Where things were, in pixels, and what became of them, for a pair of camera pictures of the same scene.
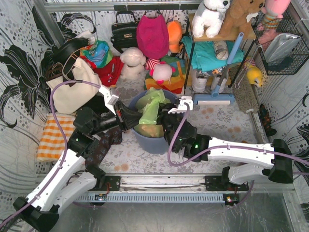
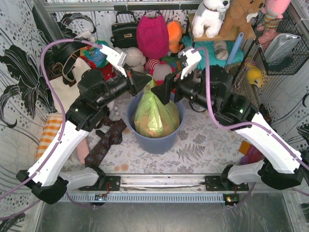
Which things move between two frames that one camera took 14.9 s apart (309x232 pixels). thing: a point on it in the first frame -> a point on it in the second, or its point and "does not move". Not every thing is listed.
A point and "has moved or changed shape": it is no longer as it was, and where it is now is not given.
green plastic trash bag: (148, 104) has moved or changed shape
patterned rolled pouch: (221, 50) does not move
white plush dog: (209, 15) does not move
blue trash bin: (156, 145) does not move
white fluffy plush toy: (133, 60) does not move
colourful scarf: (99, 52) does not move
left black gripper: (119, 115) -> (132, 82)
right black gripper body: (166, 118) -> (175, 85)
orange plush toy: (175, 31) does not move
